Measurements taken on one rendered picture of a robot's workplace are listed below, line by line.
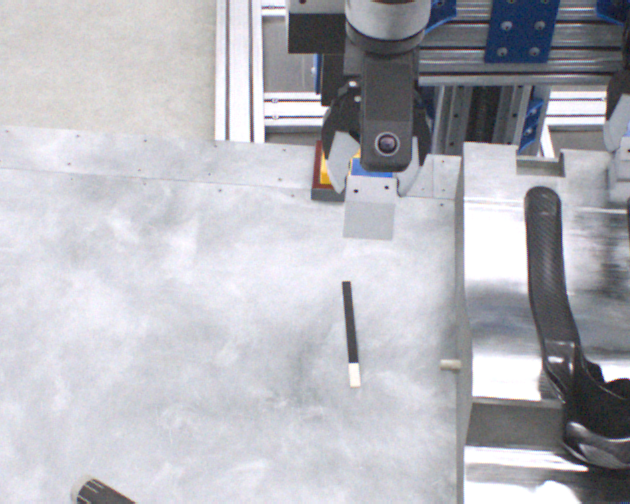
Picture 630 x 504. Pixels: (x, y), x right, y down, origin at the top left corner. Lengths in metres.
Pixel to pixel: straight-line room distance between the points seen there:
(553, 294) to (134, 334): 0.43
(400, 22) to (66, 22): 1.95
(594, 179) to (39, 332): 0.61
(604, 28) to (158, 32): 1.40
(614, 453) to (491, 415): 0.12
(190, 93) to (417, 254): 1.44
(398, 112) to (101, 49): 1.84
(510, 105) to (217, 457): 0.94
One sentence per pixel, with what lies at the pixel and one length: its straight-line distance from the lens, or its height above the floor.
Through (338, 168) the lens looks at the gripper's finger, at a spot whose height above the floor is 0.98.
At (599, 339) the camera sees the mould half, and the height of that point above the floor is 0.92.
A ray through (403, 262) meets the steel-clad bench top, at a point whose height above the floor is 0.80.
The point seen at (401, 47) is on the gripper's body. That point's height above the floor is 1.14.
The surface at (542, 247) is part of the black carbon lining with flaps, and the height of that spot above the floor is 0.88.
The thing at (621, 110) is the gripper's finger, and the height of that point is 0.97.
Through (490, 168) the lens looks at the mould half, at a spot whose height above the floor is 0.89.
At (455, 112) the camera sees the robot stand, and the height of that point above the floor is 0.53.
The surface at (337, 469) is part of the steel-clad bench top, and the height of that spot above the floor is 0.80.
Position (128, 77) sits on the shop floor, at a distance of 2.89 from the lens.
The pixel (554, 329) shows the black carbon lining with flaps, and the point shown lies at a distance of 1.28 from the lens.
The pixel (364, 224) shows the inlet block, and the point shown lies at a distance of 1.32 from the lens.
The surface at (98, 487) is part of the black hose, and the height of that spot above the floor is 0.83.
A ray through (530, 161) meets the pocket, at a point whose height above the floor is 0.87.
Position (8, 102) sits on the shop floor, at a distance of 2.87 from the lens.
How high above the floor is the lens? 1.89
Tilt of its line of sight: 49 degrees down
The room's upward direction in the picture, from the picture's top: 3 degrees clockwise
